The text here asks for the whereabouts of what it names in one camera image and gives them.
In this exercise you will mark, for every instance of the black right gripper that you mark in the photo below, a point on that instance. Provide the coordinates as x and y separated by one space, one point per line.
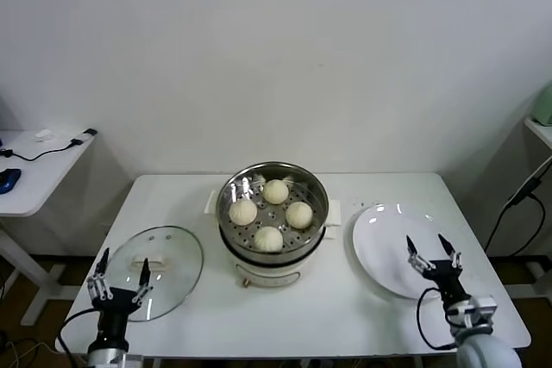
446 277

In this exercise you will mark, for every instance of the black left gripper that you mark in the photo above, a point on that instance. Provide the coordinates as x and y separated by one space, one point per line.
114 320

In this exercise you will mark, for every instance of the glass pot lid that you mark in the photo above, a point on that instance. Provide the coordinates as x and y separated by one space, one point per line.
181 256

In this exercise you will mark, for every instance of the white steamed baozi bun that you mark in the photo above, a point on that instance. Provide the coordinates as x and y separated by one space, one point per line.
268 239
299 214
275 191
242 212

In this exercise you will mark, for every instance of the stainless steel steamer basket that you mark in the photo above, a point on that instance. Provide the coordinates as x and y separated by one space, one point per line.
317 200

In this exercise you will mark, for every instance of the white round plate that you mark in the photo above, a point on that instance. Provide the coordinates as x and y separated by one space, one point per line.
388 247

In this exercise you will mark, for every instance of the black white power strip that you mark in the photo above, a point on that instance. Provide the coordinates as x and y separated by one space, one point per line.
527 187

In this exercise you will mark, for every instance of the white side desk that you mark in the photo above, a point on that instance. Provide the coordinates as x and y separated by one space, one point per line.
541 133
47 170

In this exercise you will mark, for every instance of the blue computer mouse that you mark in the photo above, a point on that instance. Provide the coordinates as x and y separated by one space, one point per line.
9 180

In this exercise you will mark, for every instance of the grey usb adapter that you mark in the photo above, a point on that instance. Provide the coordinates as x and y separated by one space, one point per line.
90 131

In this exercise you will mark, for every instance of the white crumpled tissue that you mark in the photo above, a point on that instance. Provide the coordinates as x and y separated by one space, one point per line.
43 136

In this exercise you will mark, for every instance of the pale green appliance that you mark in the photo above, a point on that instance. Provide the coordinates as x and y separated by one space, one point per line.
545 107

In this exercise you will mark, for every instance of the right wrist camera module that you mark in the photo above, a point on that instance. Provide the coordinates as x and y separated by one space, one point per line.
483 307

